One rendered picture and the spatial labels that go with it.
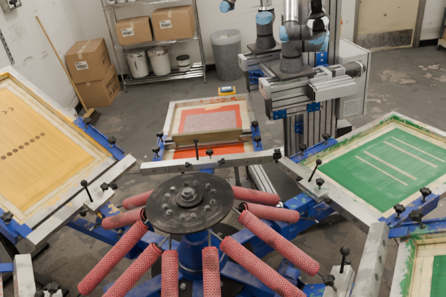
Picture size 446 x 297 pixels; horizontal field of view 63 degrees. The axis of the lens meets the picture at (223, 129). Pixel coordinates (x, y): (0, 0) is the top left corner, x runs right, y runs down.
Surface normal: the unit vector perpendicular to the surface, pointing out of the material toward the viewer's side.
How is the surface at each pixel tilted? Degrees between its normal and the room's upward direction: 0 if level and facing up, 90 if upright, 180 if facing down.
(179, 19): 89
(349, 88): 90
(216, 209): 0
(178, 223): 0
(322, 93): 90
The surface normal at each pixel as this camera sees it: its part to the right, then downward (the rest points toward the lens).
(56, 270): -0.11, -0.85
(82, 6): 0.01, 0.51
